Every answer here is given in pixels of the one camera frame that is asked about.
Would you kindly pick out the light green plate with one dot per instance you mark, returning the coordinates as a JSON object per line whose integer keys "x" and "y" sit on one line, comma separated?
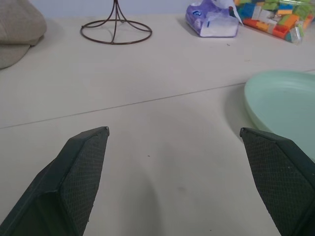
{"x": 283, "y": 100}

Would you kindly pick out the beige flat cap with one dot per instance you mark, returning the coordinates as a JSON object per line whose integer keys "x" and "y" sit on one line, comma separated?
{"x": 17, "y": 27}

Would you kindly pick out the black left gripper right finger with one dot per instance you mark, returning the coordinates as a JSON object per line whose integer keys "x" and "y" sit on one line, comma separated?
{"x": 278, "y": 182}

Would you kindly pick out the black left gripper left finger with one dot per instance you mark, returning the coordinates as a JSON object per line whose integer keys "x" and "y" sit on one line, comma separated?
{"x": 73, "y": 182}

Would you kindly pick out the bag of colourful building bricks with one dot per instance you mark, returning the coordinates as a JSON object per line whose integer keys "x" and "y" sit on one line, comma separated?
{"x": 275, "y": 17}

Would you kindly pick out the purple tissue pack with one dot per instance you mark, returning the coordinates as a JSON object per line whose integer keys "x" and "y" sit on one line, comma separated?
{"x": 214, "y": 20}

